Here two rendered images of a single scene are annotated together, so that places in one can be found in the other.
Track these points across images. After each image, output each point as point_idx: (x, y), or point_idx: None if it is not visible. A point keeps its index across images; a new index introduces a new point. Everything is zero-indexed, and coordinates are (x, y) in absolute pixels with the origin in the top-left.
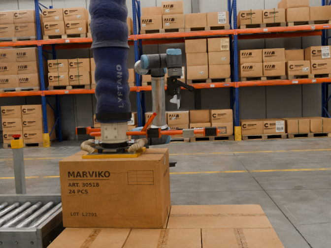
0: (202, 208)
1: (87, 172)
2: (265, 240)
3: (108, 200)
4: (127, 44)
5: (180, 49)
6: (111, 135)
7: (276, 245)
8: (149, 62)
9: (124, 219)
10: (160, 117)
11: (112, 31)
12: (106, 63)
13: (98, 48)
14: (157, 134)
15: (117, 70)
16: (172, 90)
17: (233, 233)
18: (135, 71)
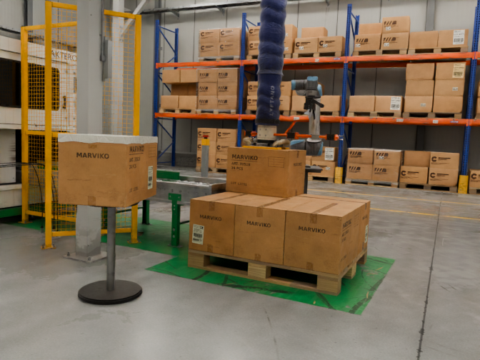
0: (324, 196)
1: (243, 156)
2: (346, 207)
3: (254, 176)
4: (281, 71)
5: (316, 77)
6: (263, 133)
7: (350, 208)
8: (296, 85)
9: (263, 189)
10: (314, 132)
11: (270, 63)
12: (264, 84)
13: (260, 74)
14: (293, 136)
15: (271, 89)
16: (307, 106)
17: (329, 203)
18: (296, 92)
